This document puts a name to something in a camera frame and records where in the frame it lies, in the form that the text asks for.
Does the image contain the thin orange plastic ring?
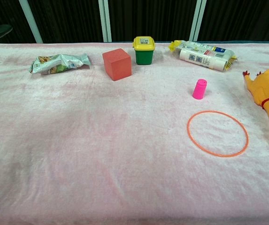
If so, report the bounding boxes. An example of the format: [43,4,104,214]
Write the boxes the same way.
[186,110,249,158]

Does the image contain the pink plush table cloth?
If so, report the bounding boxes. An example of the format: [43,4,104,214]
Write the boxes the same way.
[0,41,269,225]

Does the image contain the red foam cube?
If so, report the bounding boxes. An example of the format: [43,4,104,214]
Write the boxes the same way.
[102,48,132,82]

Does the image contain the green tub with yellow lid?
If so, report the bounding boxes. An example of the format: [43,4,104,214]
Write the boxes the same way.
[133,36,156,66]

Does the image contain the pink plastic cup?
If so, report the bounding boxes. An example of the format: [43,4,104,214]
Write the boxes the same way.
[192,79,208,101]

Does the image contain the white wrapped roll package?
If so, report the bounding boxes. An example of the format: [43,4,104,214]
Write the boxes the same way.
[168,40,239,72]

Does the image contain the crumpled green snack bag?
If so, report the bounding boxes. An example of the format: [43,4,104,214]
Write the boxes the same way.
[29,53,92,75]

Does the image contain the yellow rubber chicken toy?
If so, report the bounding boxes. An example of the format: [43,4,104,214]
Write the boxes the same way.
[242,69,269,150]

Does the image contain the white metal frame post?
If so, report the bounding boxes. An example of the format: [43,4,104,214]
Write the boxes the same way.
[18,0,44,44]
[189,0,207,42]
[98,0,113,43]

